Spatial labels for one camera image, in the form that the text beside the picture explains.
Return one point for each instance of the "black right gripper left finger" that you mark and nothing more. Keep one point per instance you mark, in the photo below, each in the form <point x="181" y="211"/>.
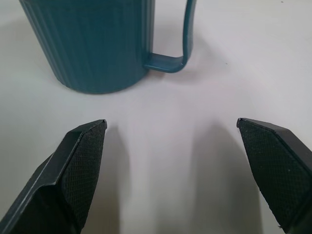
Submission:
<point x="73" y="170"/>

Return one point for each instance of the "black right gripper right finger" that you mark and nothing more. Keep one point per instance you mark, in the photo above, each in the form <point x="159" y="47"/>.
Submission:
<point x="280" y="165"/>

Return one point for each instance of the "teal ribbed plastic mug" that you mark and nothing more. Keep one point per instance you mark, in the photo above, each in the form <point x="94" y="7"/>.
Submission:
<point x="92" y="46"/>

